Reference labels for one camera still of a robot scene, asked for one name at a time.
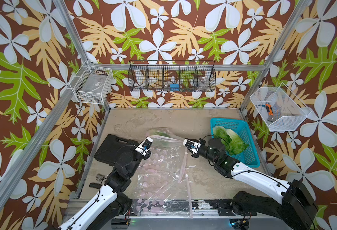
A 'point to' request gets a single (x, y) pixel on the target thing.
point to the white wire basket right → (281, 110)
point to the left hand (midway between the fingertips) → (145, 136)
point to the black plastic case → (106, 153)
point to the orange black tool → (268, 108)
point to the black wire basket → (172, 75)
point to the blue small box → (174, 87)
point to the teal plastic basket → (249, 157)
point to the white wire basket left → (92, 84)
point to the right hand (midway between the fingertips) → (185, 138)
